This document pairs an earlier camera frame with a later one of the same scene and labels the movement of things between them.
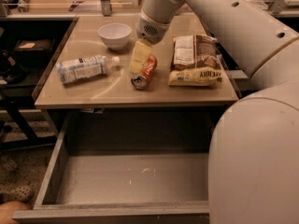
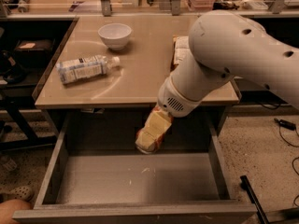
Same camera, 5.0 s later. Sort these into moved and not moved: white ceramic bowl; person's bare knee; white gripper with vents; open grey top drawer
Moved: white gripper with vents
Not moved: open grey top drawer; white ceramic bowl; person's bare knee
